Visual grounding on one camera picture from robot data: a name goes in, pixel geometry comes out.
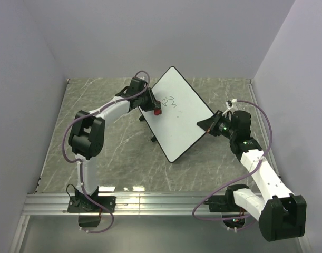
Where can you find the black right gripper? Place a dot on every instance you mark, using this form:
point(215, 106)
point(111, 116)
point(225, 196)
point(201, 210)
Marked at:
point(210, 124)

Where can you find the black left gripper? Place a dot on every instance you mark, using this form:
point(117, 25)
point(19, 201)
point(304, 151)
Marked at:
point(152, 105)

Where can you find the red black whiteboard eraser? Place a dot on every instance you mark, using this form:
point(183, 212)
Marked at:
point(157, 108)

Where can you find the white whiteboard black frame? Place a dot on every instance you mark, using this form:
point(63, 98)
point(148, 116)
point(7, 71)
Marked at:
point(182, 107)

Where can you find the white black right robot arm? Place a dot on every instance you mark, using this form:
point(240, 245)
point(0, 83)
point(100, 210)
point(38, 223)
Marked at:
point(280, 213)

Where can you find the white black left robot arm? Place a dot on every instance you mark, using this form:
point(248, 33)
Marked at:
point(87, 131)

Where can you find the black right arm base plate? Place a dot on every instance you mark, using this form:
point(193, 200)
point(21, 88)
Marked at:
point(219, 203)

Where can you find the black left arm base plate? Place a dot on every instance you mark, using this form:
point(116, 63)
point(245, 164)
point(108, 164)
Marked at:
point(90, 208)

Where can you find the aluminium table edge rail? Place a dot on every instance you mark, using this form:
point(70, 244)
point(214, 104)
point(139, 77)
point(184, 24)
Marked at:
point(144, 222)

